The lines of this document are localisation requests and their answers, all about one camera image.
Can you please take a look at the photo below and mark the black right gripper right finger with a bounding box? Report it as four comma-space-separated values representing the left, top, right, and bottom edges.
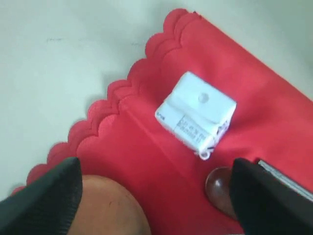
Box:
229, 158, 313, 235

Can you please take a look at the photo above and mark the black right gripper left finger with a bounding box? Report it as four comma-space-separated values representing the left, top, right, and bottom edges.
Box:
0, 157, 83, 235

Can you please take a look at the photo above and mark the small milk carton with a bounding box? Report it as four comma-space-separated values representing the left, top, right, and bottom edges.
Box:
155, 71, 237, 161

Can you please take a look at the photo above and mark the silver table knife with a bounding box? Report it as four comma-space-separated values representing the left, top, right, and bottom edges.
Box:
257, 160, 313, 202

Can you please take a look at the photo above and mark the dark wooden spoon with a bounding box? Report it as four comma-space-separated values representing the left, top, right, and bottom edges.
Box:
204, 167, 237, 220

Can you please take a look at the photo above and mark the brown wooden plate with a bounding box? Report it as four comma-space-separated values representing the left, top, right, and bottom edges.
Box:
68, 175, 151, 235

